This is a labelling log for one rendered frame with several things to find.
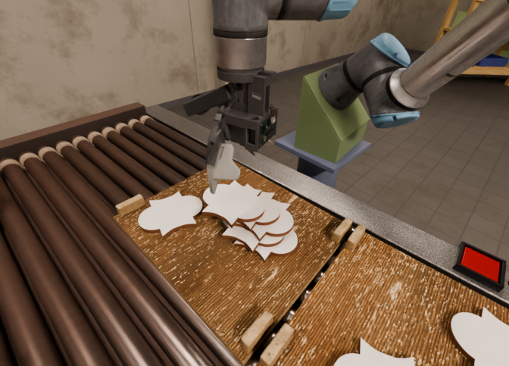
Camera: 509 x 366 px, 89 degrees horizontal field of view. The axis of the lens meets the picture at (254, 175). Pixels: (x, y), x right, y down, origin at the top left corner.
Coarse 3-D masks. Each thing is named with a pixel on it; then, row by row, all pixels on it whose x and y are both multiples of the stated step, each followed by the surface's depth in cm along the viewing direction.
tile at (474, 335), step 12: (480, 312) 42; (456, 324) 40; (468, 324) 40; (480, 324) 40; (492, 324) 40; (504, 324) 40; (456, 336) 39; (468, 336) 39; (480, 336) 39; (492, 336) 39; (504, 336) 39; (468, 348) 37; (480, 348) 37; (492, 348) 38; (504, 348) 38; (480, 360) 36; (492, 360) 36; (504, 360) 36
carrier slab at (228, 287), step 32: (160, 192) 65; (192, 192) 65; (288, 192) 66; (128, 224) 56; (320, 224) 58; (160, 256) 50; (192, 256) 50; (224, 256) 50; (256, 256) 50; (288, 256) 51; (320, 256) 51; (192, 288) 45; (224, 288) 45; (256, 288) 45; (288, 288) 45; (224, 320) 41
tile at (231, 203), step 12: (204, 192) 57; (216, 192) 57; (228, 192) 57; (240, 192) 57; (252, 192) 57; (216, 204) 54; (228, 204) 54; (240, 204) 54; (252, 204) 54; (216, 216) 53; (228, 216) 51; (240, 216) 52; (252, 216) 52
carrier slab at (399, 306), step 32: (352, 256) 51; (384, 256) 51; (320, 288) 45; (352, 288) 46; (384, 288) 46; (416, 288) 46; (448, 288) 46; (320, 320) 41; (352, 320) 41; (384, 320) 41; (416, 320) 41; (448, 320) 42; (288, 352) 37; (320, 352) 37; (352, 352) 38; (384, 352) 38; (416, 352) 38; (448, 352) 38
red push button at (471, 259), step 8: (464, 248) 54; (464, 256) 52; (472, 256) 52; (480, 256) 53; (464, 264) 51; (472, 264) 51; (480, 264) 51; (488, 264) 51; (496, 264) 51; (480, 272) 50; (488, 272) 50; (496, 272) 50; (496, 280) 48
